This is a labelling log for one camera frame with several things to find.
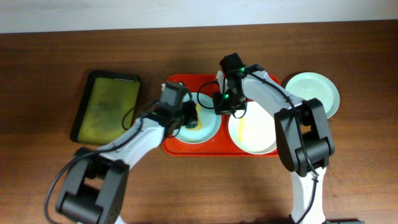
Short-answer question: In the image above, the yellow green sponge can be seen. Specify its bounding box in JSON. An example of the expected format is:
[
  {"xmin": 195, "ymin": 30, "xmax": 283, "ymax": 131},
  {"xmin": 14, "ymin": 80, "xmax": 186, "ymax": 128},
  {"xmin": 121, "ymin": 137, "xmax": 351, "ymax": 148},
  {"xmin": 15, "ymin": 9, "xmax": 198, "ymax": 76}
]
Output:
[{"xmin": 185, "ymin": 104, "xmax": 203, "ymax": 130}]

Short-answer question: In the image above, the pale green plate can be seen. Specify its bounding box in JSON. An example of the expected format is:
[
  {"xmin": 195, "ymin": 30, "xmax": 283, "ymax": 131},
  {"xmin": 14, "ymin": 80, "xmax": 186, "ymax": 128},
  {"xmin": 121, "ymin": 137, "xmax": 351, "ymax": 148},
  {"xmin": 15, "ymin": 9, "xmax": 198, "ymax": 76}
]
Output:
[{"xmin": 173, "ymin": 92, "xmax": 221, "ymax": 144}]

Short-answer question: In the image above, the pale blue top plate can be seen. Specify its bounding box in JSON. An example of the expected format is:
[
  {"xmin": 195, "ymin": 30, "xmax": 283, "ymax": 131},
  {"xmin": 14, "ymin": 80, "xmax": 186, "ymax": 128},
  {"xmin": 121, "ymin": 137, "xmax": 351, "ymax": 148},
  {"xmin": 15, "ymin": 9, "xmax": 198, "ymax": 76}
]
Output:
[{"xmin": 285, "ymin": 72, "xmax": 340, "ymax": 119}]

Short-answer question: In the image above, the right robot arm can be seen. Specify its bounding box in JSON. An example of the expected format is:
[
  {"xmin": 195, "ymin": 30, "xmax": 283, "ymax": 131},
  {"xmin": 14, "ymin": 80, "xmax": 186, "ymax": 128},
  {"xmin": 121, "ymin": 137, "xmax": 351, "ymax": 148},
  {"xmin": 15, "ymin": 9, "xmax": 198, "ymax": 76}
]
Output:
[{"xmin": 213, "ymin": 53, "xmax": 335, "ymax": 223}]

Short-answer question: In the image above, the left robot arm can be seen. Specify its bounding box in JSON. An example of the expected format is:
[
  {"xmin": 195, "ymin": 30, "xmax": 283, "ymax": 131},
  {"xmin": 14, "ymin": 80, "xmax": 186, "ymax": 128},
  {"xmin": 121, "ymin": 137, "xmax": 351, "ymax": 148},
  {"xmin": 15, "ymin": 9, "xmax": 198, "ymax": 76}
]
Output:
[{"xmin": 55, "ymin": 82, "xmax": 198, "ymax": 224}]

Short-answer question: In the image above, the red plastic tray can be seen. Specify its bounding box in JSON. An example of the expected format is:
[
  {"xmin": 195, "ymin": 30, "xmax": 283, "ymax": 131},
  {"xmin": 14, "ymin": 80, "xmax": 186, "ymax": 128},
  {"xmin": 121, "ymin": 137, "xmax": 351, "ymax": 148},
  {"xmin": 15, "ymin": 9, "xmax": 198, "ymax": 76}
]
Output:
[{"xmin": 160, "ymin": 73, "xmax": 282, "ymax": 157}]

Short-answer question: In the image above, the black tray with soapy water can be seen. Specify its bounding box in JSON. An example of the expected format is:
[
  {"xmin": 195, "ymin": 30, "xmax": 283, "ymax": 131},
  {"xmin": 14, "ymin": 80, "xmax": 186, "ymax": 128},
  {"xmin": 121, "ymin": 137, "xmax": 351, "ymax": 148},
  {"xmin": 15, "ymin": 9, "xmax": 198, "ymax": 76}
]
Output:
[{"xmin": 70, "ymin": 70, "xmax": 141, "ymax": 146}]

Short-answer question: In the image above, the white right plate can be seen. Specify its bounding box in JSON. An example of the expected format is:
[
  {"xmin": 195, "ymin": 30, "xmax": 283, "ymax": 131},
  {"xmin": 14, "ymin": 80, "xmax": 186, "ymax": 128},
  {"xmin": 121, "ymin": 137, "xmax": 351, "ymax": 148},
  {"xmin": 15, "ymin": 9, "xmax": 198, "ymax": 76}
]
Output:
[{"xmin": 228, "ymin": 101, "xmax": 277, "ymax": 155}]

